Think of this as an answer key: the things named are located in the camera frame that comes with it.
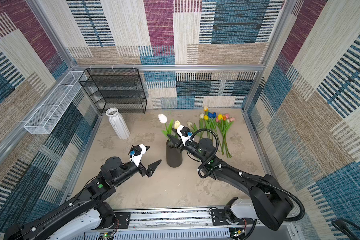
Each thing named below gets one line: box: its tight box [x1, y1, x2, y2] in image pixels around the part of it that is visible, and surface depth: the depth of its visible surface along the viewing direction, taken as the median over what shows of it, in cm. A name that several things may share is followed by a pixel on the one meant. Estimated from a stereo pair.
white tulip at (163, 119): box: [158, 113, 174, 142], surface depth 72 cm
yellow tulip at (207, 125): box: [203, 115, 211, 139], surface depth 110 cm
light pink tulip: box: [224, 117, 235, 142], surface depth 108 cm
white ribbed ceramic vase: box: [105, 107, 131, 140], surface depth 93 cm
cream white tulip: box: [174, 120, 181, 130], surface depth 71 cm
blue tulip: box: [207, 112, 217, 130], surface depth 114 cm
